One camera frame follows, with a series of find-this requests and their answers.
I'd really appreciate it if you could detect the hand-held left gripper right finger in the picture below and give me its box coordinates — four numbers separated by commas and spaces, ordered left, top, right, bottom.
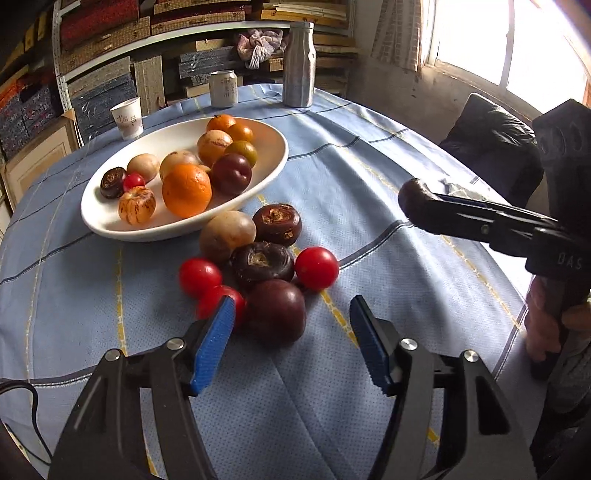
348, 294, 539, 480

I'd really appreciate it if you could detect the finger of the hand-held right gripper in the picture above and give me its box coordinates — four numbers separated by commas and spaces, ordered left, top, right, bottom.
413, 203, 541, 257
427, 190, 557, 227

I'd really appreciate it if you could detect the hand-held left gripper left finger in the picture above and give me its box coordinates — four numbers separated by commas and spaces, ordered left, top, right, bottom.
47, 295, 237, 480

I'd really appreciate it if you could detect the dark brown water chestnut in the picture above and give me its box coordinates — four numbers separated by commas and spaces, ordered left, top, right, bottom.
252, 203, 303, 247
398, 178, 437, 227
230, 241, 295, 291
100, 167, 129, 200

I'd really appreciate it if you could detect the dark purple plum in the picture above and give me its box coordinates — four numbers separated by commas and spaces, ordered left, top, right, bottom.
247, 279, 307, 347

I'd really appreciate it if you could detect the large orange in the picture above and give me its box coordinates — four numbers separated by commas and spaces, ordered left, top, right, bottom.
161, 164, 213, 219

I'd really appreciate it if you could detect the large yellow pepino melon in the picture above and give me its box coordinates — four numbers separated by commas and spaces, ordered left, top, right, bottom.
159, 150, 201, 181
197, 130, 234, 167

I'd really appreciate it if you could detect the round yellow fruit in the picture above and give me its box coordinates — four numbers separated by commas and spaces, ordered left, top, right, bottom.
126, 154, 161, 182

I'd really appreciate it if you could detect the white oval bowl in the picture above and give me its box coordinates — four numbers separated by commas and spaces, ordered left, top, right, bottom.
81, 116, 289, 242

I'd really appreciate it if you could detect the person's right hand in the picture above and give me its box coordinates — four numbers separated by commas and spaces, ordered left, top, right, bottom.
524, 277, 591, 365

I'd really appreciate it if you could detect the crumpled paper wrapper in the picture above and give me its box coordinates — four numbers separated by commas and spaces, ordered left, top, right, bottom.
443, 181, 488, 200

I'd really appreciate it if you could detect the black leather chair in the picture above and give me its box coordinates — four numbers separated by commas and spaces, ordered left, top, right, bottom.
438, 92, 546, 208

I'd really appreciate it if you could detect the brown passion fruit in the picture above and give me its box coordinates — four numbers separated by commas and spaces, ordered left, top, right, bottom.
199, 211, 257, 265

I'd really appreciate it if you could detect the window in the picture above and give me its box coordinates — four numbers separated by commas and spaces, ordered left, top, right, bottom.
420, 0, 591, 116

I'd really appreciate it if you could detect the small striped pepino melon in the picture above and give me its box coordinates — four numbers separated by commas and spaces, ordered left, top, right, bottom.
118, 186, 156, 226

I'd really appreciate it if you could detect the dark red plum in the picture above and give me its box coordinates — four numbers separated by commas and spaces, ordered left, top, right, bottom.
210, 154, 253, 196

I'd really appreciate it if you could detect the patterned curtain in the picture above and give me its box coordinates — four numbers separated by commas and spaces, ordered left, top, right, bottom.
369, 0, 437, 72

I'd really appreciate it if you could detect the yellow-green plum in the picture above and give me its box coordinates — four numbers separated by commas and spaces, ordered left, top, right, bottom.
225, 140, 258, 168

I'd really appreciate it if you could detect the silver faceted bottle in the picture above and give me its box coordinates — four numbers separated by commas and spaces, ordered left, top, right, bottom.
283, 21, 317, 109

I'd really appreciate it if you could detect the white paper cup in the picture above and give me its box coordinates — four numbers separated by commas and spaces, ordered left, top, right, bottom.
110, 97, 144, 140

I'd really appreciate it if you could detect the wooden framed panel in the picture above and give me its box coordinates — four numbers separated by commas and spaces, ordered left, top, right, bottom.
0, 108, 81, 204

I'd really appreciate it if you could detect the white drink can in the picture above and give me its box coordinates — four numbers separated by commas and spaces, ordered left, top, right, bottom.
209, 70, 239, 109

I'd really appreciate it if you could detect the pink cloth bundle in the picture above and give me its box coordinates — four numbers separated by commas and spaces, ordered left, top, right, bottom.
233, 28, 289, 70

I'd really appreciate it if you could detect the white metal shelf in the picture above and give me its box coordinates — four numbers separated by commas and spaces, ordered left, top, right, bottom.
51, 0, 361, 121

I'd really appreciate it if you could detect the black cable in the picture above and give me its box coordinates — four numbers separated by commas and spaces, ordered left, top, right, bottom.
0, 381, 51, 464

